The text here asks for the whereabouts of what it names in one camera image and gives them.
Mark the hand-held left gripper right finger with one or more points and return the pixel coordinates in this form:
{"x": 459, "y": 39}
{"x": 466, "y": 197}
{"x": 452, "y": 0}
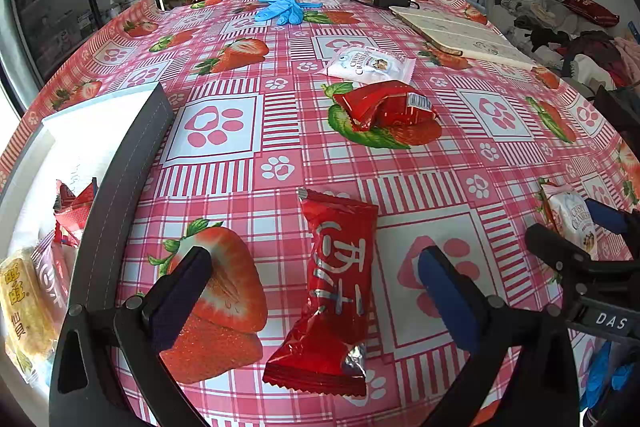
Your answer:
{"x": 445, "y": 297}

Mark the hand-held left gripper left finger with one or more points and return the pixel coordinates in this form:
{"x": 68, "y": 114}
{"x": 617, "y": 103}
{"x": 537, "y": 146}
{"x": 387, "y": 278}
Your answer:
{"x": 180, "y": 302}

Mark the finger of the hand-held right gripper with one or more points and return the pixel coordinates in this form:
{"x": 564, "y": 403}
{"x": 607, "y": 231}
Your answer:
{"x": 607, "y": 216}
{"x": 555, "y": 247}

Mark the red snack packet white print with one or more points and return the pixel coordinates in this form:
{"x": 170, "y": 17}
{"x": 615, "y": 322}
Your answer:
{"x": 330, "y": 287}

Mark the white rectangular tray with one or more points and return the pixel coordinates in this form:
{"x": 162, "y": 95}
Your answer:
{"x": 125, "y": 167}

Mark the person's right hand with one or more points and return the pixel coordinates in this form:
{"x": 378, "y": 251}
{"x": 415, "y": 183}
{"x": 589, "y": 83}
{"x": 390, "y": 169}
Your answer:
{"x": 605, "y": 372}

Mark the pink snack packet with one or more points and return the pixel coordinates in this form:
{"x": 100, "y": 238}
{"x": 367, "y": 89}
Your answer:
{"x": 52, "y": 277}

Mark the yellow snack packet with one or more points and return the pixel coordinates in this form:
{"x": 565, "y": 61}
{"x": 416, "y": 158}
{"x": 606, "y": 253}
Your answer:
{"x": 27, "y": 307}

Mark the pile of clothes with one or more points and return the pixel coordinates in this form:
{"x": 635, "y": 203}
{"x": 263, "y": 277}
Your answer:
{"x": 595, "y": 52}

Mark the strawberry print tablecloth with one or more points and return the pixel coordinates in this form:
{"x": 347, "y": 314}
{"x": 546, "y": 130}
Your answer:
{"x": 280, "y": 132}

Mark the red pillow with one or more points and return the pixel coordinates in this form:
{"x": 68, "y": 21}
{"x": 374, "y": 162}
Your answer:
{"x": 590, "y": 11}

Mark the grey sofa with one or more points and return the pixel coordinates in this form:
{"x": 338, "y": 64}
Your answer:
{"x": 557, "y": 9}

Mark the white folding board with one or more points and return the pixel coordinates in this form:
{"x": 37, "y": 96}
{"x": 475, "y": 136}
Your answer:
{"x": 460, "y": 34}

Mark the blue disposable gloves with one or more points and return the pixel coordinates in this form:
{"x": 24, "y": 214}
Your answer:
{"x": 282, "y": 4}

